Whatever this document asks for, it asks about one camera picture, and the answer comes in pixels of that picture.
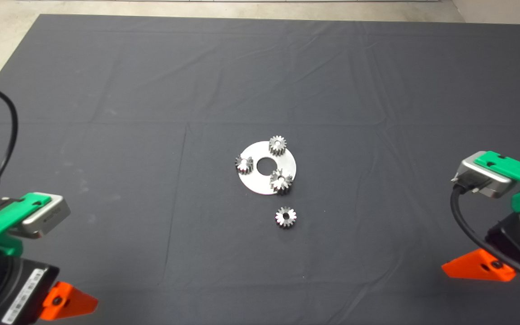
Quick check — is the small steel spur gear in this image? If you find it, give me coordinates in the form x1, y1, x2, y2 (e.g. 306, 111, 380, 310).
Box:
269, 135, 287, 157
235, 155, 254, 174
275, 206, 297, 228

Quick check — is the larger steel spur gear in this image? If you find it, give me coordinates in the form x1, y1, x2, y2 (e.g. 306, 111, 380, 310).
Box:
269, 168, 294, 195

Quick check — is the round metal plate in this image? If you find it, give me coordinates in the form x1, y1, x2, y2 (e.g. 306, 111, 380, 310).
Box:
237, 141, 297, 195

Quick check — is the dark grey table cloth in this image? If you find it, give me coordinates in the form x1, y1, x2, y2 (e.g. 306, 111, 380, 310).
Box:
0, 14, 520, 325

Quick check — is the black right camera cable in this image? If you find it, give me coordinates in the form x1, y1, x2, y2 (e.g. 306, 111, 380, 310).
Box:
450, 178, 520, 287

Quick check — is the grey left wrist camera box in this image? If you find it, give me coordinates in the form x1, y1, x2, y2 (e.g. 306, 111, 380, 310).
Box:
19, 195, 71, 239

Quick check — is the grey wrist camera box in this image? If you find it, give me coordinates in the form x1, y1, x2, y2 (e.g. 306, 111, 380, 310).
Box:
451, 153, 518, 199
19, 195, 71, 239

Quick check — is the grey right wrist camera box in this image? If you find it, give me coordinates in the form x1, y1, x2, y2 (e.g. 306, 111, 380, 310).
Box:
451, 153, 518, 199

